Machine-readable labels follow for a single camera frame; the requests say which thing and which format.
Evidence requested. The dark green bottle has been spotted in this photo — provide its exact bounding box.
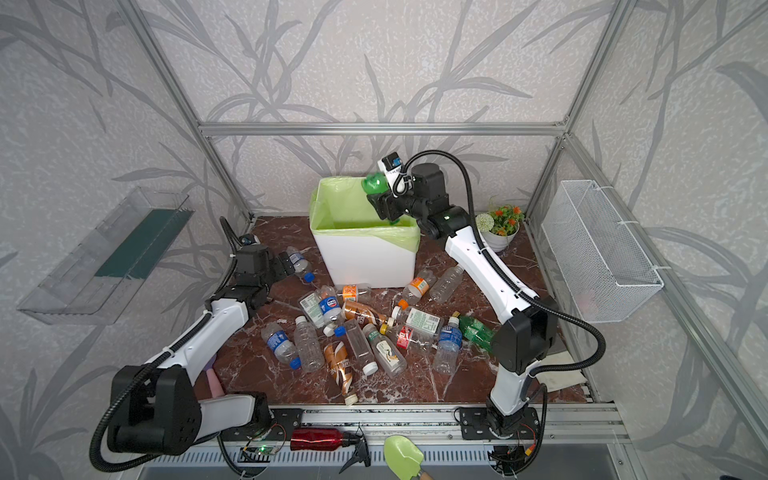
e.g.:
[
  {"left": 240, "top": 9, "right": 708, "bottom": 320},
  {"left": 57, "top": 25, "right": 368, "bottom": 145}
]
[{"left": 450, "top": 312, "right": 494, "bottom": 354}]

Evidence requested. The white wire mesh basket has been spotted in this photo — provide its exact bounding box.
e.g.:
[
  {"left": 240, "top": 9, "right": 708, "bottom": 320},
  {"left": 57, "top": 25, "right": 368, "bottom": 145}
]
[{"left": 542, "top": 180, "right": 664, "bottom": 324}]

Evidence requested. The clear square bottle white cap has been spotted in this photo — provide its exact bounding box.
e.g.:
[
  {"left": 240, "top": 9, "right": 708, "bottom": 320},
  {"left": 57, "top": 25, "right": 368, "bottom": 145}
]
[{"left": 334, "top": 320, "right": 378, "bottom": 377}]

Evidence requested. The brown label crushed bottle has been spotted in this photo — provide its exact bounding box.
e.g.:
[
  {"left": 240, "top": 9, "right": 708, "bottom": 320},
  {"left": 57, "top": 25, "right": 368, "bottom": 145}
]
[{"left": 323, "top": 341, "right": 358, "bottom": 406}]

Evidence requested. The white bin with green liner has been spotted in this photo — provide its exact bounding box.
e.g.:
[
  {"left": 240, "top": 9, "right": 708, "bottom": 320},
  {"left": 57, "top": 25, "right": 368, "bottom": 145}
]
[{"left": 309, "top": 177, "right": 421, "bottom": 288}]

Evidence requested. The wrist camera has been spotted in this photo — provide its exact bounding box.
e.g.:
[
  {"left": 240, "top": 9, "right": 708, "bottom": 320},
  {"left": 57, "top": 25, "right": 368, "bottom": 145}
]
[
  {"left": 378, "top": 152, "right": 402, "bottom": 194},
  {"left": 237, "top": 233, "right": 260, "bottom": 249}
]

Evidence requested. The bottle blue label white cap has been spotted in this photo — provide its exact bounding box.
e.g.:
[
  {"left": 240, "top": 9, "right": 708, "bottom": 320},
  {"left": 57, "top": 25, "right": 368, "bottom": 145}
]
[{"left": 432, "top": 312, "right": 462, "bottom": 375}]

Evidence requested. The green plastic bottle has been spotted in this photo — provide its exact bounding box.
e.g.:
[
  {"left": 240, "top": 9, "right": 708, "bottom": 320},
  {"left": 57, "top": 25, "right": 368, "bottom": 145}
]
[{"left": 361, "top": 172, "right": 390, "bottom": 195}]

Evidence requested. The potted flower white pot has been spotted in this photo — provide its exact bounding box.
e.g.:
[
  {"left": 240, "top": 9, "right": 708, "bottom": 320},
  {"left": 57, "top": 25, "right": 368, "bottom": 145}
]
[{"left": 474, "top": 204, "right": 525, "bottom": 253}]

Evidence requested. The green circuit board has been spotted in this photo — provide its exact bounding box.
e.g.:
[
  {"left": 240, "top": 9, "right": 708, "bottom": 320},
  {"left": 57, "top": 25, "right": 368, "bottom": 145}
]
[{"left": 240, "top": 445, "right": 282, "bottom": 463}]

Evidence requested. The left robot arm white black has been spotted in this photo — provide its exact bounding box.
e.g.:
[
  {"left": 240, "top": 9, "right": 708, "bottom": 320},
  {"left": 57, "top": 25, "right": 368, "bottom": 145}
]
[{"left": 89, "top": 244, "right": 295, "bottom": 473}]

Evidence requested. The purple pink brush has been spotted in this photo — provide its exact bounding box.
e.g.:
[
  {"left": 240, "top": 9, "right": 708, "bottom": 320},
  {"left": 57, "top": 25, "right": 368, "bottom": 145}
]
[{"left": 203, "top": 354, "right": 225, "bottom": 398}]

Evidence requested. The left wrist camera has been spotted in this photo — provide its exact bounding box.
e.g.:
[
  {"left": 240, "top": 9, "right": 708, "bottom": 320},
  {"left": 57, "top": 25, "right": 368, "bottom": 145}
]
[{"left": 237, "top": 233, "right": 260, "bottom": 249}]

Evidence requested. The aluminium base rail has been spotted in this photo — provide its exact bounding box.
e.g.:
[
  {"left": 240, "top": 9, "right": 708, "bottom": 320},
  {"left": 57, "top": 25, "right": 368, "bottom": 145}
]
[{"left": 250, "top": 403, "right": 630, "bottom": 467}]

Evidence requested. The bottle white label green band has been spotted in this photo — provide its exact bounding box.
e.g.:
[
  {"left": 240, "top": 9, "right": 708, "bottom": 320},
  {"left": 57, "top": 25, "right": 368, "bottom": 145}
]
[{"left": 363, "top": 323, "right": 407, "bottom": 378}]

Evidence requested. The clear unlabelled bottle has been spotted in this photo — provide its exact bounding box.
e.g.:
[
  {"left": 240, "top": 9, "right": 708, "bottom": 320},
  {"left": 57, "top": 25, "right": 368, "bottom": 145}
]
[{"left": 429, "top": 265, "right": 464, "bottom": 304}]

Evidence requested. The clear acrylic wall shelf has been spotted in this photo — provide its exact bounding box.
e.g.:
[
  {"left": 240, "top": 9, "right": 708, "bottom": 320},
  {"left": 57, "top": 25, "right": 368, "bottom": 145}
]
[{"left": 17, "top": 187, "right": 194, "bottom": 326}]

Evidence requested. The green plastic trowel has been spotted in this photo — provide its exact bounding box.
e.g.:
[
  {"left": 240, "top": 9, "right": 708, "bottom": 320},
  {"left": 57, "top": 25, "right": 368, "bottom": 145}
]
[{"left": 383, "top": 435, "right": 432, "bottom": 480}]

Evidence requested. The small bottle red label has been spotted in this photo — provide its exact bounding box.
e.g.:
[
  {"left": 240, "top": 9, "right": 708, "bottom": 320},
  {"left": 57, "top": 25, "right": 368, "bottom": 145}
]
[{"left": 379, "top": 325, "right": 434, "bottom": 352}]

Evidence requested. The bottle blue pepsi label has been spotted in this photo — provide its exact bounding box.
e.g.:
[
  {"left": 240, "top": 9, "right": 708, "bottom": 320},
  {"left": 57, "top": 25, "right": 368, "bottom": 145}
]
[{"left": 318, "top": 285, "right": 342, "bottom": 325}]

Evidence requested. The brown tea bottle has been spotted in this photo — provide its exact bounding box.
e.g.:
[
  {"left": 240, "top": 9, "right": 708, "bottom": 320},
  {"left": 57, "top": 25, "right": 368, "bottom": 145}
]
[{"left": 342, "top": 300, "right": 389, "bottom": 328}]

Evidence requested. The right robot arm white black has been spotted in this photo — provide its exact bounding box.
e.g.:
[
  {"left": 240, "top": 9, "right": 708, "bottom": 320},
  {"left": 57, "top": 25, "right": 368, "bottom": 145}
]
[{"left": 367, "top": 149, "right": 607, "bottom": 439}]

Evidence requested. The bottle orange label orange cap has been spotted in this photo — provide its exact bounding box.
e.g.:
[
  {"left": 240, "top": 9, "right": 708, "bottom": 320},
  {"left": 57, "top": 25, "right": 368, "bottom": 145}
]
[{"left": 397, "top": 269, "right": 437, "bottom": 308}]

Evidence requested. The clear bottle blue cap label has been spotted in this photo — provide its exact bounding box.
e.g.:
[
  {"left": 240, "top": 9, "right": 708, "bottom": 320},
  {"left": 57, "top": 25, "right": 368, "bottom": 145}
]
[{"left": 261, "top": 322, "right": 301, "bottom": 370}]

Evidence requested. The red spray bottle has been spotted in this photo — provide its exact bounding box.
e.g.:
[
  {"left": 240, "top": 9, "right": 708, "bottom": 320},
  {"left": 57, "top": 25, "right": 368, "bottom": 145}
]
[{"left": 290, "top": 428, "right": 372, "bottom": 473}]

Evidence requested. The small bottle orange label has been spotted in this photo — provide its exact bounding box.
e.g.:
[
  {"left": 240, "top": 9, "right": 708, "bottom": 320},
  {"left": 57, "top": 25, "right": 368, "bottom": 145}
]
[{"left": 336, "top": 283, "right": 373, "bottom": 303}]

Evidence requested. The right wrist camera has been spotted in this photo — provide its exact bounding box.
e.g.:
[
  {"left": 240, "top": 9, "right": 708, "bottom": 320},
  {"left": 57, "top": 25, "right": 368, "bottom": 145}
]
[{"left": 378, "top": 152, "right": 402, "bottom": 194}]

